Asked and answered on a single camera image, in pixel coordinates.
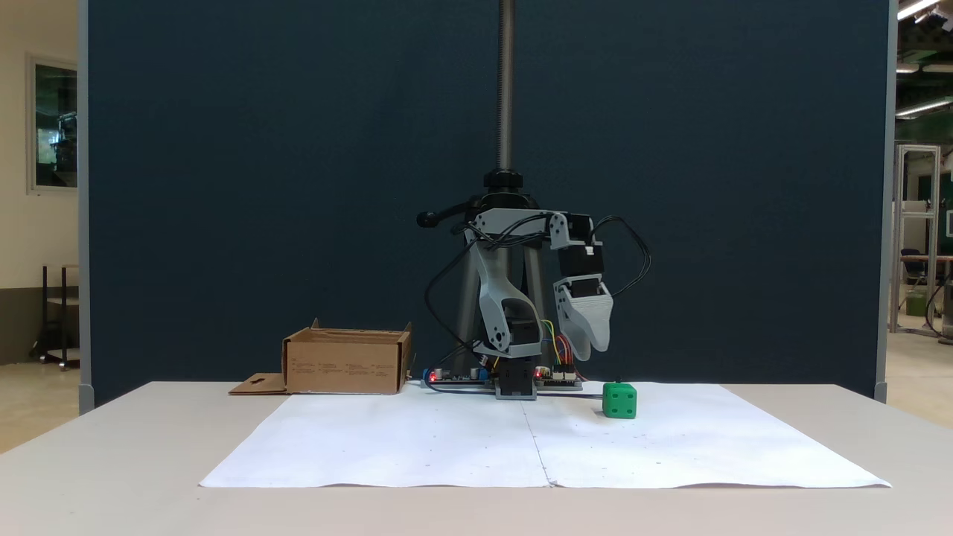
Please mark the ceiling light strip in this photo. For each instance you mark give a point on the ceiling light strip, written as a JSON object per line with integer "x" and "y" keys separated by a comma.
{"x": 923, "y": 108}
{"x": 919, "y": 7}

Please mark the dark blue partition panel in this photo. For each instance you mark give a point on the dark blue partition panel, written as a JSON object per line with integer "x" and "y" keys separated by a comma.
{"x": 223, "y": 149}

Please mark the framed wall window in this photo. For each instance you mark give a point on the framed wall window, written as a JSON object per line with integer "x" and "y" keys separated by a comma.
{"x": 56, "y": 126}

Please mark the green die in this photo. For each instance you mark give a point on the green die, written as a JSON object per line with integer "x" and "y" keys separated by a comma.
{"x": 619, "y": 402}

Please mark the green bin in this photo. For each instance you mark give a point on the green bin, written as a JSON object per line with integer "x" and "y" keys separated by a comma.
{"x": 916, "y": 304}

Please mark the grey ribbed moving gripper finger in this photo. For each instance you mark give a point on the grey ribbed moving gripper finger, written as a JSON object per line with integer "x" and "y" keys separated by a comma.
{"x": 598, "y": 320}

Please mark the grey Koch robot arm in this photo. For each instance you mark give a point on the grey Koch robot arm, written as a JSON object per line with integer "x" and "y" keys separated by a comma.
{"x": 491, "y": 290}

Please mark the blue circuit board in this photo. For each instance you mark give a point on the blue circuit board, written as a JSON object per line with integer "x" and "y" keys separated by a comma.
{"x": 454, "y": 377}

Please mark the brown cardboard box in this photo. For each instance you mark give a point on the brown cardboard box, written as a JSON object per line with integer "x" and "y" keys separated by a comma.
{"x": 342, "y": 365}

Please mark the white paper sheet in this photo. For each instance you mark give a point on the white paper sheet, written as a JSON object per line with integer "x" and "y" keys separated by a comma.
{"x": 402, "y": 439}
{"x": 670, "y": 439}

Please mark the aluminium profile frame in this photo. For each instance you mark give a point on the aluminium profile frame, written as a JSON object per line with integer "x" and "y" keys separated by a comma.
{"x": 897, "y": 238}

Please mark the black shelf cart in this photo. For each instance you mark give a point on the black shelf cart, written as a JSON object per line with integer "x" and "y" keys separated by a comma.
{"x": 46, "y": 313}

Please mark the black office chair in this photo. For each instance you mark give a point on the black office chair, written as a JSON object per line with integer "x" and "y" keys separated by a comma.
{"x": 912, "y": 264}

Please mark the black camera tripod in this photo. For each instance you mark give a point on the black camera tripod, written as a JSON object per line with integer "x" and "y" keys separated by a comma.
{"x": 506, "y": 74}

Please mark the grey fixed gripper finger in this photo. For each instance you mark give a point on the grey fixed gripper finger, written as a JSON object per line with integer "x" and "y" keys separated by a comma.
{"x": 572, "y": 335}

